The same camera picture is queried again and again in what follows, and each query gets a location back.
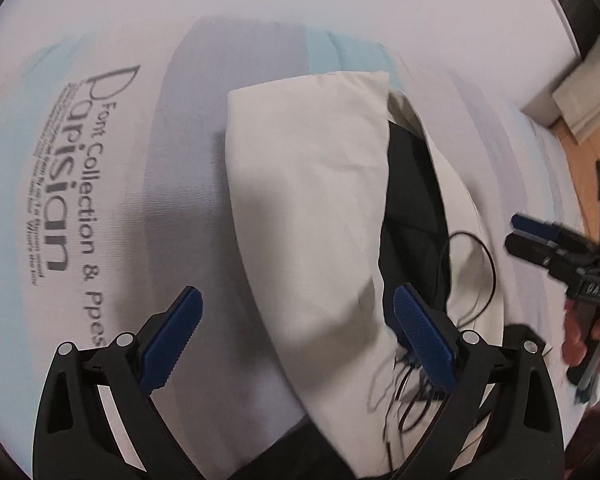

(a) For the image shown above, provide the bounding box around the striped bed mattress sheet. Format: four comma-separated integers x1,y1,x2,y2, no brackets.
0,18,586,479

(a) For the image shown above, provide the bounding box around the right beige curtain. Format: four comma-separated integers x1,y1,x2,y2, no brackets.
522,36,600,144

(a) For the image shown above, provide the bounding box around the wooden headboard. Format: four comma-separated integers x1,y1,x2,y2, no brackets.
550,118,600,240

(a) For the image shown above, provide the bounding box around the right hand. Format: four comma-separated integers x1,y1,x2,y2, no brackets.
562,299,600,371

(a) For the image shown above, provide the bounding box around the beige and black hooded jacket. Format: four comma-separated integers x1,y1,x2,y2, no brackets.
225,72,505,479

